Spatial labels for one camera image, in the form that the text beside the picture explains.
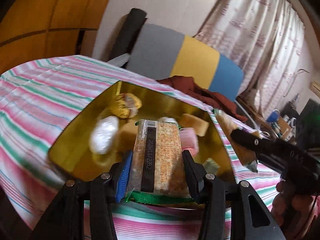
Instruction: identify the orange cracker snack packet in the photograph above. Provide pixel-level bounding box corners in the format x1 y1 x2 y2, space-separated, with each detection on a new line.
125 119 193 205

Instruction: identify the yellow sponge block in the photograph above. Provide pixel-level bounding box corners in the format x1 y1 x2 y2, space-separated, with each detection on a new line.
178 113 209 137

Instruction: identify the right hand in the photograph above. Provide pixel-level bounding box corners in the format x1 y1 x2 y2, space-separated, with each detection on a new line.
271 180 319 239

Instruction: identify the pink snack packet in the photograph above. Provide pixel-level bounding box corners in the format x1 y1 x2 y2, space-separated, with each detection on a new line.
180 127 199 156

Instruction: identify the blue chair in background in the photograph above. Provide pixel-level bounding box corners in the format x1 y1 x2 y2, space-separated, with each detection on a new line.
266 109 280 123

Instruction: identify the white plastic packet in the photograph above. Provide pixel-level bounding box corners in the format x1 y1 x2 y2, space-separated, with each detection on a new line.
89 116 119 155

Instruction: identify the golden storage box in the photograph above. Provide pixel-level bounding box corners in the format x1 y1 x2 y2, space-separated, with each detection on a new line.
48 81 235 183

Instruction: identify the dark red jacket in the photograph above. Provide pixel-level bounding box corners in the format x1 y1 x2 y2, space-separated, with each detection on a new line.
157 75 248 122

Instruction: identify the yellow wrapped snack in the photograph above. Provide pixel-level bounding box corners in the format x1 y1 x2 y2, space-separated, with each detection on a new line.
109 93 142 119

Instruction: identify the striped bed sheet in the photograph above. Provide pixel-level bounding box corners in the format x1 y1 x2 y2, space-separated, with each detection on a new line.
1 55 280 239

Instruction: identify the black rolled mat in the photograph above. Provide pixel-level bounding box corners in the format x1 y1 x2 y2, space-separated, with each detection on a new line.
108 8 147 60

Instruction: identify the wooden wardrobe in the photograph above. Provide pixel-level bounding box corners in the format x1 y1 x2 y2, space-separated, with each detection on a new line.
1 0 109 73

